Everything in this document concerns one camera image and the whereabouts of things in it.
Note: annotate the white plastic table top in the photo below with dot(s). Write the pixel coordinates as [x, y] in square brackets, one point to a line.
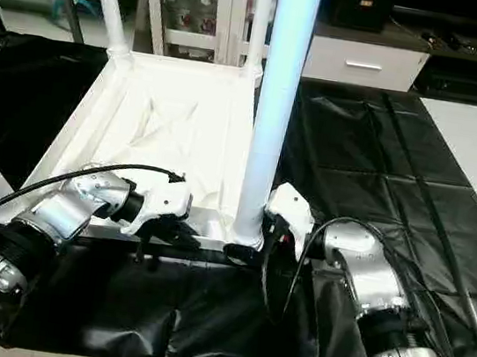
[166, 124]

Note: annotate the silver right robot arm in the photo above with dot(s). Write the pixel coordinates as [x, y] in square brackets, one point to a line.
[374, 286]

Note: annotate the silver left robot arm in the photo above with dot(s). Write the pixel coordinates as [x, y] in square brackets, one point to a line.
[46, 222]

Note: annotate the black work mat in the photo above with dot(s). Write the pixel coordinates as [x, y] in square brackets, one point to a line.
[380, 181]

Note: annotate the white drawer unit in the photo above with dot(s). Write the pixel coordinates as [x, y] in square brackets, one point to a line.
[365, 65]

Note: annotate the white glass-door cabinet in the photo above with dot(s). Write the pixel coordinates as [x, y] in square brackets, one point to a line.
[205, 5]

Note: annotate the blue floor stand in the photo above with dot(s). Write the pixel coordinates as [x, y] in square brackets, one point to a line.
[72, 6]

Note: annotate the large black box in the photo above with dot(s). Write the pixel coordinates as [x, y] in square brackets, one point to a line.
[356, 4]

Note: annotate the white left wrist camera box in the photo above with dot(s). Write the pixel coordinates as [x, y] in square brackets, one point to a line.
[164, 204]

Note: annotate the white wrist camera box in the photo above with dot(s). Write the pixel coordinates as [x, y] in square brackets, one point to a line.
[164, 204]
[291, 213]

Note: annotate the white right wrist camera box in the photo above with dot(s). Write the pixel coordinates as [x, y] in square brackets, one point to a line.
[291, 213]

